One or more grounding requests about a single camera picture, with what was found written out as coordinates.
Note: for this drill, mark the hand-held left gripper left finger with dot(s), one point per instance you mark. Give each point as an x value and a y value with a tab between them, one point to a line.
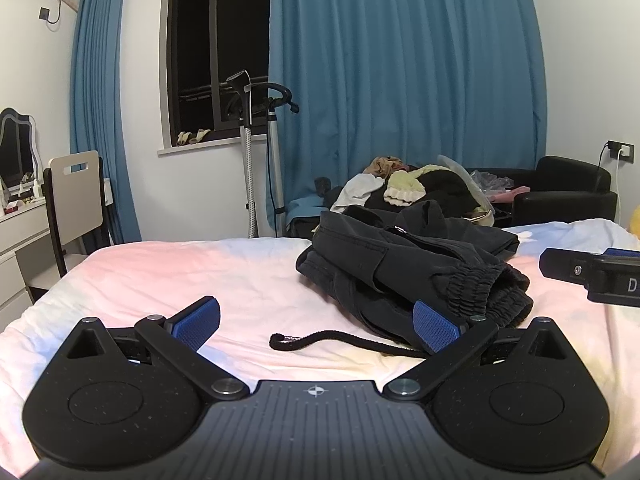
197	322

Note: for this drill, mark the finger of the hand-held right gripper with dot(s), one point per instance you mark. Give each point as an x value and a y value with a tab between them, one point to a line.
565	265
622	252

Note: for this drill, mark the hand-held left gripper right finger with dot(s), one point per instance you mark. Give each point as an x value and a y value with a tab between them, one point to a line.
435	325

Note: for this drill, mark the black pants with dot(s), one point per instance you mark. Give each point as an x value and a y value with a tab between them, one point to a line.
400	260

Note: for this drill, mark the pile of clothes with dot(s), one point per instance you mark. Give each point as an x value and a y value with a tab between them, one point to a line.
440	185

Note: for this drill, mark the pastel bed sheet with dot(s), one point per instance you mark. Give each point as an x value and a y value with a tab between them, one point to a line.
175	270

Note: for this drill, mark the black armchair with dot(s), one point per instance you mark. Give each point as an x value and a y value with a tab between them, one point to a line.
565	195

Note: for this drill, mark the pink cloth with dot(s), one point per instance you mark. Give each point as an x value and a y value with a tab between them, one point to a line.
510	193

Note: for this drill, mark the clear plastic bag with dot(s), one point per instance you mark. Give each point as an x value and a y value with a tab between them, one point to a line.
487	180

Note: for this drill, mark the blue cloth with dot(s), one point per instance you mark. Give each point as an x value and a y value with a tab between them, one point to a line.
305	205

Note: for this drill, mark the garment steamer stand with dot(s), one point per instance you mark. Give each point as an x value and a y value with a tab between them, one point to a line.
247	160

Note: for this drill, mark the beige and black chair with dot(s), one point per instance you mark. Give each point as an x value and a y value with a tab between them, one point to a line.
75	195

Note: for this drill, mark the socks on windowsill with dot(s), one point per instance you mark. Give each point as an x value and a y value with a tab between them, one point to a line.
192	136

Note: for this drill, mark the white dresser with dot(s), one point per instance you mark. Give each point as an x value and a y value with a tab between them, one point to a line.
20	240

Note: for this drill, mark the narrow blue curtain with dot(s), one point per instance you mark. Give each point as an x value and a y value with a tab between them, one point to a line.
95	110

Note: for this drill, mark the wide blue curtain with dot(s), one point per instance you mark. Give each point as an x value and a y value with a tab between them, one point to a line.
400	85

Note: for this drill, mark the white framed mirror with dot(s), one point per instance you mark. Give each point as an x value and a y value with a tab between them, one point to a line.
15	145

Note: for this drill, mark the dark window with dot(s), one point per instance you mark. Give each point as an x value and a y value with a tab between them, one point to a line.
200	35

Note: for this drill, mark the wall outlet with charger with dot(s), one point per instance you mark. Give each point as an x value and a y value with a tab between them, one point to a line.
622	151

